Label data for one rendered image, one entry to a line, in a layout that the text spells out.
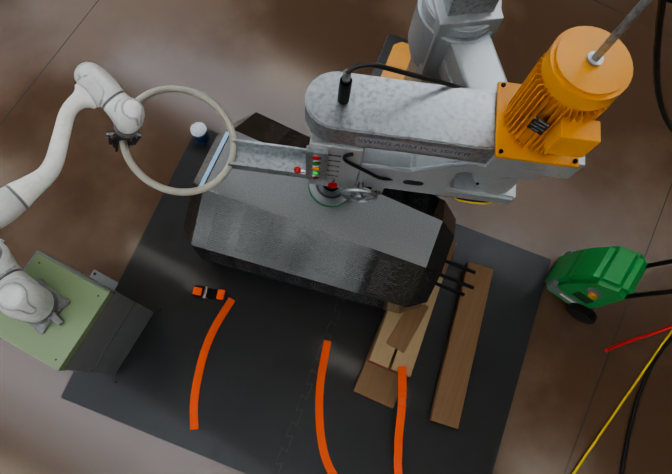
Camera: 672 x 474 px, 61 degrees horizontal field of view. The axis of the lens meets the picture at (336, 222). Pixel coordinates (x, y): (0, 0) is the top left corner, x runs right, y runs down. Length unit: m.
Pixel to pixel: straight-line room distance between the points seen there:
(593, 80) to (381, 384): 2.17
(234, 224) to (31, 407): 1.62
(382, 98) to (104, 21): 2.77
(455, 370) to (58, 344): 2.07
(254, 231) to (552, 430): 2.07
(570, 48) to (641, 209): 2.57
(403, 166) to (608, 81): 0.83
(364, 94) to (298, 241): 1.01
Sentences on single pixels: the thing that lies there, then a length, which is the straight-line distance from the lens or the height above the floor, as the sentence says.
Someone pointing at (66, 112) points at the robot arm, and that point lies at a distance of 2.23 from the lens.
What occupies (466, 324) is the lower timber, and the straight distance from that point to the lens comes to 3.49.
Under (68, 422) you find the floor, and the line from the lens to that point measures 3.66.
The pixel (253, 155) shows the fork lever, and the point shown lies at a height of 1.07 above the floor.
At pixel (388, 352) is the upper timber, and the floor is 0.20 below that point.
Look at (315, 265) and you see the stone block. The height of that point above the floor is 0.68.
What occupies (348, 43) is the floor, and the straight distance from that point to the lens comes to 4.13.
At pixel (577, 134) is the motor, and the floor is 1.96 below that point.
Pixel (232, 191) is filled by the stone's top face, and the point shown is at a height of 0.82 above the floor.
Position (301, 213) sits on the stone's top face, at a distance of 2.72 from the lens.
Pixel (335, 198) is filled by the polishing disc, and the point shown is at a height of 0.88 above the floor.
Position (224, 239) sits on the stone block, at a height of 0.66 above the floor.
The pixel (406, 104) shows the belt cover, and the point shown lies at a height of 1.69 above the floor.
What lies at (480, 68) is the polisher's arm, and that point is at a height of 1.47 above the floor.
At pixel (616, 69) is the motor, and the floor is 2.10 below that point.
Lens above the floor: 3.42
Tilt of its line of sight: 73 degrees down
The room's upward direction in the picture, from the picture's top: 11 degrees clockwise
